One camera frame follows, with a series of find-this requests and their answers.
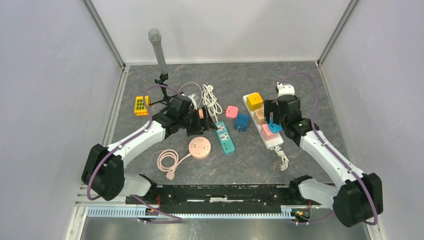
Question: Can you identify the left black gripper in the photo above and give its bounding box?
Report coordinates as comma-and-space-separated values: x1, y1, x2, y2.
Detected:
178, 105, 218, 137

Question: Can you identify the pink plug charger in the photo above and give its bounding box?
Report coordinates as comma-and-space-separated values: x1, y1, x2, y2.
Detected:
198, 109, 204, 119

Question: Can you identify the light blue cube adapter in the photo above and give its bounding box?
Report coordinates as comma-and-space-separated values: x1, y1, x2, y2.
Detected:
268, 118, 283, 134

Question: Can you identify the round pink power socket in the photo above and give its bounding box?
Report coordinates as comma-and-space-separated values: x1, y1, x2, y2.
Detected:
188, 136, 211, 160

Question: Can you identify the teal power strip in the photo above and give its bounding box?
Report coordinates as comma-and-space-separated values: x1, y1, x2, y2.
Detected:
215, 121, 236, 156

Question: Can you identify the dark blue cube adapter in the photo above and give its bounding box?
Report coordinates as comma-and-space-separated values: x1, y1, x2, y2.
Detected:
233, 113, 251, 132

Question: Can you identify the white power strip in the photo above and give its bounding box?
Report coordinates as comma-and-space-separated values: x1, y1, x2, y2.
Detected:
242, 95, 284, 149

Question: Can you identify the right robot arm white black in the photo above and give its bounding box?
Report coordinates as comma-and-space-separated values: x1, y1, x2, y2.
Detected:
263, 94, 383, 228

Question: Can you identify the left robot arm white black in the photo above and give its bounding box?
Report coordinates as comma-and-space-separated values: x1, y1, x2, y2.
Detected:
81, 95, 218, 204

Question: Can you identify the yellow socket block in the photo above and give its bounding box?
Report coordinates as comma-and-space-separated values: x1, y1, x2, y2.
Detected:
134, 95, 150, 116

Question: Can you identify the light pink cube adapter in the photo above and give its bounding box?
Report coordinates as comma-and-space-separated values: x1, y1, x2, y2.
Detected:
260, 124, 277, 141

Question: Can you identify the yellow cube adapter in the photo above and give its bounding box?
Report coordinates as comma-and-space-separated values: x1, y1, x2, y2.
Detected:
246, 92, 264, 112

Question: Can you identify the black tripod stand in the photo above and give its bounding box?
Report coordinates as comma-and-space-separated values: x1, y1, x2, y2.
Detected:
149, 73, 176, 110

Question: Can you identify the grey microphone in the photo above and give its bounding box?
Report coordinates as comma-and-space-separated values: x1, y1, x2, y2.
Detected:
148, 28, 168, 75

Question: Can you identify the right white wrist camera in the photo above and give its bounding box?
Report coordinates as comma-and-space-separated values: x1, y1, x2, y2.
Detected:
276, 83, 295, 98

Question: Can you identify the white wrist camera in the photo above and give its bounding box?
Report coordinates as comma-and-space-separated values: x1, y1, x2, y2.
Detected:
188, 93, 200, 110
276, 83, 295, 98

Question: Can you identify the white coiled teal-strip cord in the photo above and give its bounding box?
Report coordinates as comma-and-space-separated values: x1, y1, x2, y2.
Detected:
201, 83, 223, 123

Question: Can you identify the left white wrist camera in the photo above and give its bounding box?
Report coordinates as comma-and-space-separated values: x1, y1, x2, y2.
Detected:
188, 93, 200, 110

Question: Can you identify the white strip cord with plug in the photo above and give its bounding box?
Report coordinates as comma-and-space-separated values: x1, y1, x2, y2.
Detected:
270, 145, 290, 172

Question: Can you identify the pink coiled socket cord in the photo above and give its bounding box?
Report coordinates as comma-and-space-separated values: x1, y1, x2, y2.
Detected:
156, 149, 193, 181

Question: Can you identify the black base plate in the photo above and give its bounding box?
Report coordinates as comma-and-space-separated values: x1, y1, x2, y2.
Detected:
141, 184, 313, 214

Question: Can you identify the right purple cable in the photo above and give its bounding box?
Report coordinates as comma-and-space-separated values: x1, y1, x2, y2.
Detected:
278, 72, 379, 227

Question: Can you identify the purple cable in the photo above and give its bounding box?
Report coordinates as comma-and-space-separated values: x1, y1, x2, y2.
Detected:
86, 85, 200, 225
278, 72, 379, 227

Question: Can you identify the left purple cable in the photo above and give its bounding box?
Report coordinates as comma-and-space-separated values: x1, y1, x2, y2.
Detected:
86, 85, 200, 225

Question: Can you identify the aluminium frame rail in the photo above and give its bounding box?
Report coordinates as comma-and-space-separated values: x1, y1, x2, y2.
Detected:
75, 184, 377, 220

